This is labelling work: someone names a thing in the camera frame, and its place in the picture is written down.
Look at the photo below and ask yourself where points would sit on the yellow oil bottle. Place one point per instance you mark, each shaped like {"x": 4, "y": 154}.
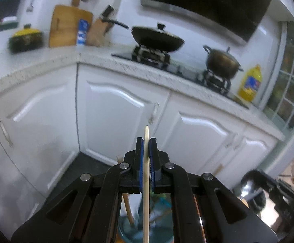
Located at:
{"x": 249, "y": 86}

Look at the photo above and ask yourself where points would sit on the white floral utensil holder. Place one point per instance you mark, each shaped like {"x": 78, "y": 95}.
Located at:
{"x": 162, "y": 207}

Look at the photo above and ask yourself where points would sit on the black range hood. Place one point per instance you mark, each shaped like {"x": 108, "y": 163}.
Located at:
{"x": 200, "y": 7}

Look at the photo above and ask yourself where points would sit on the green white tray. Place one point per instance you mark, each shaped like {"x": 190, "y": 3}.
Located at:
{"x": 10, "y": 21}

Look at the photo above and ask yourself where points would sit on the speckled stone countertop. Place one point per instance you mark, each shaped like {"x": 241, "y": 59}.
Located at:
{"x": 35, "y": 63}

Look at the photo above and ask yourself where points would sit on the black wok with lid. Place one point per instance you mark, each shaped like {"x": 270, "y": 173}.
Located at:
{"x": 157, "y": 40}

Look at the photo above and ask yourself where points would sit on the blue white packet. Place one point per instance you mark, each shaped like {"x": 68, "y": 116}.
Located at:
{"x": 83, "y": 33}

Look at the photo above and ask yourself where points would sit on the wooden knife block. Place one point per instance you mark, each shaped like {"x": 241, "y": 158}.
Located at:
{"x": 96, "y": 34}

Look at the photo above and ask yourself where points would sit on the light bamboo chopstick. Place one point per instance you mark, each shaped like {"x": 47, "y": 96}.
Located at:
{"x": 147, "y": 157}

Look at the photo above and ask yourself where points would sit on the white framed glass door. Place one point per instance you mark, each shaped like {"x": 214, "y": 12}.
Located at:
{"x": 288, "y": 88}

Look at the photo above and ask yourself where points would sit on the white cabinet door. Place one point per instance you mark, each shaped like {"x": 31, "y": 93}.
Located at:
{"x": 200, "y": 141}
{"x": 258, "y": 154}
{"x": 111, "y": 121}
{"x": 35, "y": 121}

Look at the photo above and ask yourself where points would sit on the black floor mat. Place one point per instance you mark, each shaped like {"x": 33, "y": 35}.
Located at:
{"x": 81, "y": 164}

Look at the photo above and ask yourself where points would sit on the wooden cutting board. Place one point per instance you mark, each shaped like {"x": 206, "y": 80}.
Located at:
{"x": 63, "y": 27}

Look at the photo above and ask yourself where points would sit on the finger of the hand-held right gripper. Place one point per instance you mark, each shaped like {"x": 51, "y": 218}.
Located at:
{"x": 259, "y": 202}
{"x": 272, "y": 179}

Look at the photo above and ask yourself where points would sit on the yellow lidded casserole pot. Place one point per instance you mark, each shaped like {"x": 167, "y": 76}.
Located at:
{"x": 25, "y": 40}

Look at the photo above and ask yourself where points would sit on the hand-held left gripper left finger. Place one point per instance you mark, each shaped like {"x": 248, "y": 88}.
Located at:
{"x": 141, "y": 162}

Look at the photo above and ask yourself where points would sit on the large silver spoon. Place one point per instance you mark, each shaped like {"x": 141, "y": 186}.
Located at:
{"x": 248, "y": 182}

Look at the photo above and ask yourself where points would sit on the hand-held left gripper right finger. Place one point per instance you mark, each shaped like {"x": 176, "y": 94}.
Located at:
{"x": 152, "y": 162}

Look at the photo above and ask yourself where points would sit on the black gas stove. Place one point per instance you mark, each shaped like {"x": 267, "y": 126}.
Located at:
{"x": 177, "y": 68}

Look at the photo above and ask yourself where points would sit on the dark metal stockpot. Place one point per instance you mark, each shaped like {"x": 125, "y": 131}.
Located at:
{"x": 221, "y": 63}

